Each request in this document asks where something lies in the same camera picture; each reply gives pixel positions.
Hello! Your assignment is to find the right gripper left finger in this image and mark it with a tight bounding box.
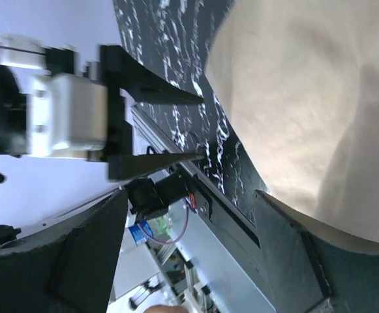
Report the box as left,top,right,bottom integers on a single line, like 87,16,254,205
0,190,128,312

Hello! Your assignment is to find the beige t shirt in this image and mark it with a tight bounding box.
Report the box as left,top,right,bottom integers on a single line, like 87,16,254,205
205,1,379,243

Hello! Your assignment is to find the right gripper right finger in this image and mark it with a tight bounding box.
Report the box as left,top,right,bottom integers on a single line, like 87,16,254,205
254,190,379,312

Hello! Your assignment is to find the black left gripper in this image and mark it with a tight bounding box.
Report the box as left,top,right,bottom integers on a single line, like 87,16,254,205
45,44,206,181

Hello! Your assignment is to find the black marble pattern mat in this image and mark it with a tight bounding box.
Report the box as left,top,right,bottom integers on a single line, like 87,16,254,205
114,0,265,218

